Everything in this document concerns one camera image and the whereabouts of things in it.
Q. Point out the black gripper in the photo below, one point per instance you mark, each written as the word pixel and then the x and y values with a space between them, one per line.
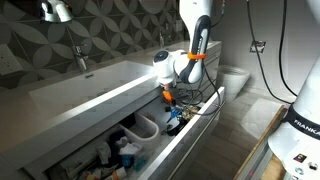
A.
pixel 175 101

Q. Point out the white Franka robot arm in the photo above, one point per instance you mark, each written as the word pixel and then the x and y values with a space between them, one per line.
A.
pixel 196 33

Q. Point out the white open vanity drawer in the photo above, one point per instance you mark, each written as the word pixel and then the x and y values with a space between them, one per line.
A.
pixel 176 146

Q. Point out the gold scrunchie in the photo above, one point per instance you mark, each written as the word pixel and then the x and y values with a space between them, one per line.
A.
pixel 189 112

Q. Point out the white U-shaped pipe guard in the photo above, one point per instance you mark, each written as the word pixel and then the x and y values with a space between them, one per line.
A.
pixel 154 130

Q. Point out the white crumpled cloth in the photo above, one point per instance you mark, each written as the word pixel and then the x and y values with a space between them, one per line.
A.
pixel 128 146
pixel 104 152

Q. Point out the blue plastic package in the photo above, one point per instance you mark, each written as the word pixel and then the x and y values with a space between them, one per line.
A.
pixel 137 163

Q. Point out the dark clothing pile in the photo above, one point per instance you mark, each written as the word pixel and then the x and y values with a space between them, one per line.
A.
pixel 113 140

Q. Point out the white toilet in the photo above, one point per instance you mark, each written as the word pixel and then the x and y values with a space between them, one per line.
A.
pixel 233 78

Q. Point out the chrome sink faucet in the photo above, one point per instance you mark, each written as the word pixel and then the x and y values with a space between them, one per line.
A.
pixel 80 58
pixel 161 40

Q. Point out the white vanity cabinet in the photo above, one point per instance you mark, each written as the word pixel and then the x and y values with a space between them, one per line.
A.
pixel 100 103

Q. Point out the orange white tube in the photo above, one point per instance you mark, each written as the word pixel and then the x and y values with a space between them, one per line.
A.
pixel 117 174

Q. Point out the white floor mat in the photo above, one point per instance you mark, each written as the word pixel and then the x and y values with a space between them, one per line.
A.
pixel 261 116

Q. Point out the white rectangular sink basin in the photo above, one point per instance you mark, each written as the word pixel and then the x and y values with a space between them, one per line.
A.
pixel 83 90

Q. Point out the wooden robot platform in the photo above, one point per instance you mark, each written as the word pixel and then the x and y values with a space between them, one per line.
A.
pixel 256 156

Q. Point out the chrome toilet paper holder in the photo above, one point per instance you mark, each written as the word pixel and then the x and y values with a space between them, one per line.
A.
pixel 257 46

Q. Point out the white wall outlet plate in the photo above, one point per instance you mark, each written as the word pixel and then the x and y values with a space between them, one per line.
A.
pixel 179 26

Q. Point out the chrome wall lamp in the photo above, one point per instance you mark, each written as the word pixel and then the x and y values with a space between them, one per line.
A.
pixel 55 11

